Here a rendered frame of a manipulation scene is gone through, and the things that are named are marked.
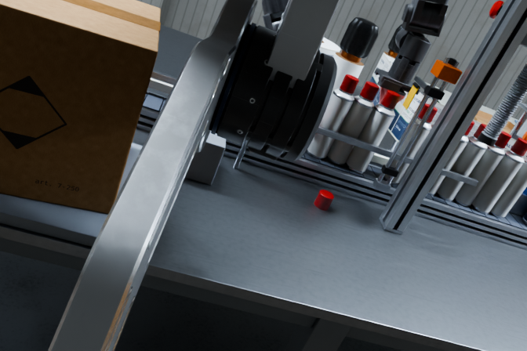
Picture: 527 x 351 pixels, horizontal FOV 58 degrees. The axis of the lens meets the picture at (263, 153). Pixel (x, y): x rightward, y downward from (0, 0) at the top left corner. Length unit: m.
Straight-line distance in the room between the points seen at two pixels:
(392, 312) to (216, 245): 0.32
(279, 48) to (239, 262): 0.39
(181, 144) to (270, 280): 0.48
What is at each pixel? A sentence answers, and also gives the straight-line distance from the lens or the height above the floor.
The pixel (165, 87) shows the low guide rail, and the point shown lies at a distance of 1.13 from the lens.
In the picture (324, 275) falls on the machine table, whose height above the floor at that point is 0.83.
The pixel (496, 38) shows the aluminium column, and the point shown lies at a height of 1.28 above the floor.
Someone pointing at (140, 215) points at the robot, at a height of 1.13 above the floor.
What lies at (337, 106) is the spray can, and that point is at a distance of 1.09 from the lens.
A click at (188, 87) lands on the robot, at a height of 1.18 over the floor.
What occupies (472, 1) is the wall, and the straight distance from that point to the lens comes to 4.07.
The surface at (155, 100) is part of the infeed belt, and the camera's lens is 1.11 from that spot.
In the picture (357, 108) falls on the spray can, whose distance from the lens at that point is 1.11.
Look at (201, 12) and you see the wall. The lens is 3.95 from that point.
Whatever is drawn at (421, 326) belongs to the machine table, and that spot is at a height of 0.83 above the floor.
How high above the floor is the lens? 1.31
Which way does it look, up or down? 24 degrees down
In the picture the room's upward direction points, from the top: 23 degrees clockwise
